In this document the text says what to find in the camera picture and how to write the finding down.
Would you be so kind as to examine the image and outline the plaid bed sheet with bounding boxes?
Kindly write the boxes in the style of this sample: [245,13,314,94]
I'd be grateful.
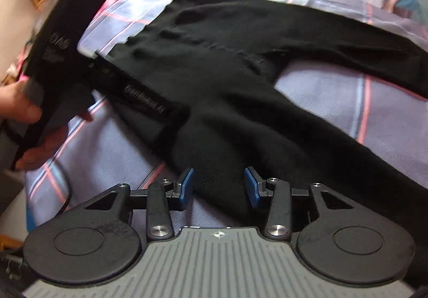
[25,0,428,230]

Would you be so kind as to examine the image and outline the person's left hand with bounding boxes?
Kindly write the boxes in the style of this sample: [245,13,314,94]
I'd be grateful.
[0,79,94,172]

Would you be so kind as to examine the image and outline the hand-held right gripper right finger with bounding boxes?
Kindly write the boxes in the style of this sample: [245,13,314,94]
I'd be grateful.
[244,167,361,241]

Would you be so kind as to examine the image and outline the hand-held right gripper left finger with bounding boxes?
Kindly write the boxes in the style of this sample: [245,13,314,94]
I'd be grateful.
[72,168,195,240]

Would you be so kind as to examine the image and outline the black pants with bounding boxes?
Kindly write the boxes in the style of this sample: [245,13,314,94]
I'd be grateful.
[89,0,428,228]

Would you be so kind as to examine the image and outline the black cable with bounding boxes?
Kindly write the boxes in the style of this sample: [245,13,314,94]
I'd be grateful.
[48,158,72,213]

